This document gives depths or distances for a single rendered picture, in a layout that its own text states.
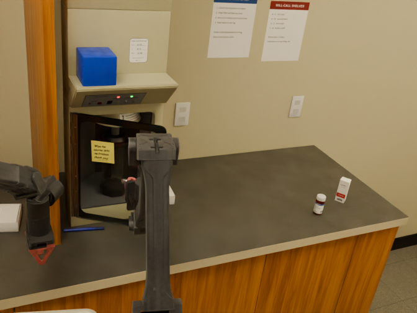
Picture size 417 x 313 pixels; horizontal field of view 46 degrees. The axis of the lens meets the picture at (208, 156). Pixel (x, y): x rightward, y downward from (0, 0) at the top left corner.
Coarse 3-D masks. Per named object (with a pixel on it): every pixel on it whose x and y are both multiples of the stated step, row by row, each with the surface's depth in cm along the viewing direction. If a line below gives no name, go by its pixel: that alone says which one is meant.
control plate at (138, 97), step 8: (88, 96) 146; (96, 96) 148; (104, 96) 149; (112, 96) 150; (120, 96) 152; (128, 96) 153; (136, 96) 154; (144, 96) 156; (88, 104) 152; (96, 104) 154; (104, 104) 155; (112, 104) 156; (120, 104) 158
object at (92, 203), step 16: (80, 128) 157; (96, 128) 156; (112, 128) 155; (128, 128) 155; (144, 128) 154; (160, 128) 153; (80, 144) 159; (80, 160) 162; (80, 176) 165; (96, 176) 164; (112, 176) 163; (128, 176) 162; (80, 192) 168; (96, 192) 167; (112, 192) 166; (80, 208) 171; (96, 208) 170; (112, 208) 169
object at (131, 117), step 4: (104, 116) 166; (108, 116) 166; (112, 116) 166; (116, 116) 166; (120, 116) 166; (124, 116) 167; (128, 116) 168; (132, 116) 169; (136, 116) 171; (140, 116) 176; (132, 120) 169; (136, 120) 171
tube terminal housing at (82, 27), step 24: (72, 24) 143; (96, 24) 146; (120, 24) 149; (144, 24) 152; (168, 24) 156; (72, 48) 147; (120, 48) 153; (72, 72) 150; (120, 72) 156; (144, 72) 160
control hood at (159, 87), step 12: (72, 84) 145; (120, 84) 147; (132, 84) 149; (144, 84) 150; (156, 84) 151; (168, 84) 153; (72, 96) 147; (84, 96) 146; (156, 96) 158; (168, 96) 160
